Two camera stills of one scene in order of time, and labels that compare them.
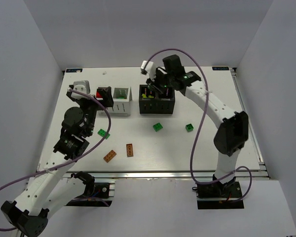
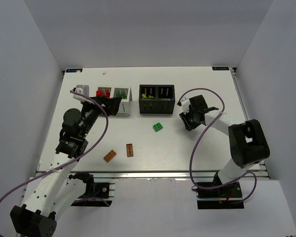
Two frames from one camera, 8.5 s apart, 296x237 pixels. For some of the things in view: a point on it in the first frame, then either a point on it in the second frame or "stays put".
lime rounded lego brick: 144,96 stays put
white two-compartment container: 122,97 stays put
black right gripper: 155,82 to 191,117
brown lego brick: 129,150 stays put
